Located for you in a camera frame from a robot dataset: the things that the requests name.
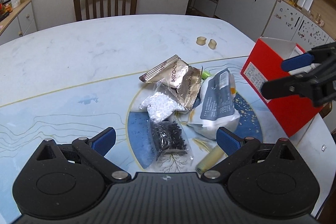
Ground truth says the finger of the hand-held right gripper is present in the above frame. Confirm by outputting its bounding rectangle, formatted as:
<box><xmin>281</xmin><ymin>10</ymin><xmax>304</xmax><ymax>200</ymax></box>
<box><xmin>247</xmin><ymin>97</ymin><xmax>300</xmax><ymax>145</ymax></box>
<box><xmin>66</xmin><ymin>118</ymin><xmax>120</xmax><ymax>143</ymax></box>
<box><xmin>261</xmin><ymin>56</ymin><xmax>336</xmax><ymax>107</ymax></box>
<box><xmin>282</xmin><ymin>42</ymin><xmax>336</xmax><ymax>72</ymax></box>

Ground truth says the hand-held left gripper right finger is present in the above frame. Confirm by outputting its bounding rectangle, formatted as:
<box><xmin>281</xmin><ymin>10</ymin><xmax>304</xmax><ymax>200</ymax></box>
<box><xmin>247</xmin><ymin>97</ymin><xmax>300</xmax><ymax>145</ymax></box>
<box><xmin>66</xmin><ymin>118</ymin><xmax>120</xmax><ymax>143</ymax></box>
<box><xmin>201</xmin><ymin>127</ymin><xmax>302</xmax><ymax>183</ymax></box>

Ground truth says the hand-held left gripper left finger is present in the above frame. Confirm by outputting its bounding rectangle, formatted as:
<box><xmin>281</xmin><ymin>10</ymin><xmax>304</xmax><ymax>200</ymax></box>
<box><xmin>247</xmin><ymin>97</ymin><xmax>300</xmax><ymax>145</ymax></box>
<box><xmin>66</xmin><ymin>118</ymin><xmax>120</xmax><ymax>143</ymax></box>
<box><xmin>35</xmin><ymin>127</ymin><xmax>132</xmax><ymax>183</ymax></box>

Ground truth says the pale yellow tube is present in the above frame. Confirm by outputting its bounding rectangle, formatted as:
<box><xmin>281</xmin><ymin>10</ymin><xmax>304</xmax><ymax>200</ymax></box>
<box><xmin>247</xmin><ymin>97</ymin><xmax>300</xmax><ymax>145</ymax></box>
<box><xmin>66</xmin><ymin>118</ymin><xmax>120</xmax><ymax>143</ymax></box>
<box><xmin>196</xmin><ymin>145</ymin><xmax>226</xmax><ymax>175</ymax></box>

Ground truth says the red cardboard box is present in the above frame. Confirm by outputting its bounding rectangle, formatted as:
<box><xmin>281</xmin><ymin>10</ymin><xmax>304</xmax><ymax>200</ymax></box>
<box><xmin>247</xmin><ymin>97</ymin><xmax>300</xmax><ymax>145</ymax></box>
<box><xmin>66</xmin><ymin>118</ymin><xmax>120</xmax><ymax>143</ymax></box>
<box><xmin>241</xmin><ymin>36</ymin><xmax>330</xmax><ymax>138</ymax></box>

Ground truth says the white grey-blue pouch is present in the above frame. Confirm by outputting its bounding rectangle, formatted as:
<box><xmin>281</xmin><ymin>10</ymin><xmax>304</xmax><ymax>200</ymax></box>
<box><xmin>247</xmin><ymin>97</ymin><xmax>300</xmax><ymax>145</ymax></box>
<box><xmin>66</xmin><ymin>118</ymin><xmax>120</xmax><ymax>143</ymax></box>
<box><xmin>186</xmin><ymin>68</ymin><xmax>240</xmax><ymax>140</ymax></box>

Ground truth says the bag of black beads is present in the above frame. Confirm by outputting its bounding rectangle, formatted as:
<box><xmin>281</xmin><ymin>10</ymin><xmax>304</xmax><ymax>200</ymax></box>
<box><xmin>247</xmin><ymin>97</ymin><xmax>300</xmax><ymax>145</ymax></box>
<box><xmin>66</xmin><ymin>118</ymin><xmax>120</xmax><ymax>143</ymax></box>
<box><xmin>148</xmin><ymin>119</ymin><xmax>195</xmax><ymax>169</ymax></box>

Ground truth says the bag of white beads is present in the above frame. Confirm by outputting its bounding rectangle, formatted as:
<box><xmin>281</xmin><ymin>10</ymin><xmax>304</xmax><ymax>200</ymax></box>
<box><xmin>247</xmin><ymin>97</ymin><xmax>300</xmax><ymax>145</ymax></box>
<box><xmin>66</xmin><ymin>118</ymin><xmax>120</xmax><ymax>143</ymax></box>
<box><xmin>139</xmin><ymin>82</ymin><xmax>186</xmax><ymax>121</ymax></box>

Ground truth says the gold foil snack packet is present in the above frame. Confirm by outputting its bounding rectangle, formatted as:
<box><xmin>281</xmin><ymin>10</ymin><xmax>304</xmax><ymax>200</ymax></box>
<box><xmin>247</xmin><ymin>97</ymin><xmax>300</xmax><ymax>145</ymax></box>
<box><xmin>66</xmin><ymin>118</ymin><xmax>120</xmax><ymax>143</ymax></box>
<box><xmin>139</xmin><ymin>54</ymin><xmax>204</xmax><ymax>111</ymax></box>

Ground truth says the light wooden curved-back chair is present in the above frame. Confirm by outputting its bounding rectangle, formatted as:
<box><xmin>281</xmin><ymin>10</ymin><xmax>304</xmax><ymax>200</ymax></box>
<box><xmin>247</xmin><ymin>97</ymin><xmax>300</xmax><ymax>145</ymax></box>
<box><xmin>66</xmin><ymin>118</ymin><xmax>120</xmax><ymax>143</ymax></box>
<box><xmin>319</xmin><ymin>102</ymin><xmax>333</xmax><ymax>119</ymax></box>

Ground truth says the white flat panel device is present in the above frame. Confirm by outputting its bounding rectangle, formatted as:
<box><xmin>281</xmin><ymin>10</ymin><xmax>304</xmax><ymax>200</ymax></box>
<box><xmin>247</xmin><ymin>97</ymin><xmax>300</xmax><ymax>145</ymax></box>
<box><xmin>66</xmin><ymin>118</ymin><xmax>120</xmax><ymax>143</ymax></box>
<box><xmin>297</xmin><ymin>0</ymin><xmax>314</xmax><ymax>11</ymax></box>

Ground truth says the low white sideboard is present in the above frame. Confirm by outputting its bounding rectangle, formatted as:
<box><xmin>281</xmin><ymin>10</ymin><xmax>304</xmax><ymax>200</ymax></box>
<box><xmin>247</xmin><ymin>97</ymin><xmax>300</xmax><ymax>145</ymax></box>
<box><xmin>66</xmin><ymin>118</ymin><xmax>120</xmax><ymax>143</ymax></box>
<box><xmin>0</xmin><ymin>0</ymin><xmax>38</xmax><ymax>44</ymax></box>

